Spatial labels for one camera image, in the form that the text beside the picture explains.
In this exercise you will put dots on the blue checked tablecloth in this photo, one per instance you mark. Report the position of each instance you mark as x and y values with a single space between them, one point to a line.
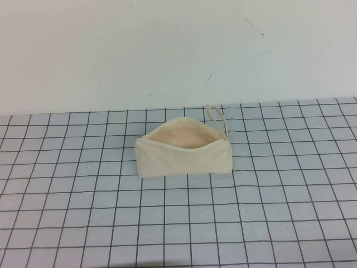
279 195

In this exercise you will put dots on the cream fabric pencil case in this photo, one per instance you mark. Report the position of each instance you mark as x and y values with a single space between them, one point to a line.
181 162

